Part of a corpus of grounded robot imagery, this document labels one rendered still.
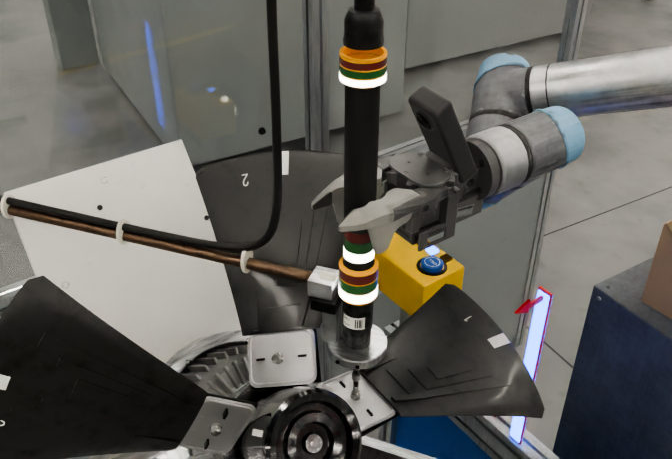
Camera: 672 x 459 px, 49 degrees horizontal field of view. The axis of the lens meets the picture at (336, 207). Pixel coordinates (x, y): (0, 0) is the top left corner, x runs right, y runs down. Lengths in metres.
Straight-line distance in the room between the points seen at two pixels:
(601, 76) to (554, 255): 2.30
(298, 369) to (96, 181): 0.41
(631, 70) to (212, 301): 0.65
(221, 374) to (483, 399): 0.34
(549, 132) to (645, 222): 2.72
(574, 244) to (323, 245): 2.52
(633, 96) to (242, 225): 0.51
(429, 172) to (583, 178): 3.08
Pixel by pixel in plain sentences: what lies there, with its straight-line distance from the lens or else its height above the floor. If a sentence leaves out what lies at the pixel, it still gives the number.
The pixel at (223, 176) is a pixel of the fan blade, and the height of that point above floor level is 1.40.
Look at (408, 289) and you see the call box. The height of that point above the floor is 1.04.
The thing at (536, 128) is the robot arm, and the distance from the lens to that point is 0.89.
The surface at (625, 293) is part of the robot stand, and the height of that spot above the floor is 1.00.
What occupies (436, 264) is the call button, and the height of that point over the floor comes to 1.08.
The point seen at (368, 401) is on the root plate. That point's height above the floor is 1.19.
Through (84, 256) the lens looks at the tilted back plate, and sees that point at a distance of 1.07.
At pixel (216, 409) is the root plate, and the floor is 1.25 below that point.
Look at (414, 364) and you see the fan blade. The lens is 0.99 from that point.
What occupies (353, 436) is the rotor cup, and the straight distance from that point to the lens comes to 0.87.
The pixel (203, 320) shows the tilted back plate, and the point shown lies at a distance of 1.10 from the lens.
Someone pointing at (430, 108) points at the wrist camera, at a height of 1.57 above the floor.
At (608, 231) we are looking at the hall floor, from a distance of 3.48.
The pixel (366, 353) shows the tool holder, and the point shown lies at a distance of 0.85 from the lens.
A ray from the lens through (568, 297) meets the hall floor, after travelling 3.05.
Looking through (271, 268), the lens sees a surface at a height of 1.37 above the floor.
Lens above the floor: 1.89
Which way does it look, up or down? 33 degrees down
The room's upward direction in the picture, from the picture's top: straight up
